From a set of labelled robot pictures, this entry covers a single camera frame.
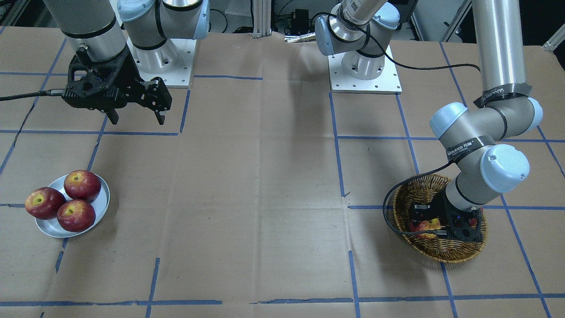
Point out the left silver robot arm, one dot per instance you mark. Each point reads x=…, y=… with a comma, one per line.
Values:
x=361, y=30

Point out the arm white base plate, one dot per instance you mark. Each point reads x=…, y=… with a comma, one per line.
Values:
x=185, y=66
x=341, y=80

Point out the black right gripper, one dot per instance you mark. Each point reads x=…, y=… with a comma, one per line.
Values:
x=126, y=73

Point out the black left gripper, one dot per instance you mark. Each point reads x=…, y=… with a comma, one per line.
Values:
x=436, y=208

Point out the red apple on plate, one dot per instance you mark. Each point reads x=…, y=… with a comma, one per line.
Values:
x=44, y=203
x=76, y=215
x=82, y=184

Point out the yellow red apple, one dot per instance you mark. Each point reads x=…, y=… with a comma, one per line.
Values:
x=433, y=224

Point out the woven wicker basket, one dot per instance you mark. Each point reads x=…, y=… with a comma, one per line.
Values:
x=422, y=188

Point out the light blue plate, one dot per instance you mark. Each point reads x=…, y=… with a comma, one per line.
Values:
x=53, y=229

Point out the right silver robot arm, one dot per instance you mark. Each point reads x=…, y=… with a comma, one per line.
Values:
x=148, y=23

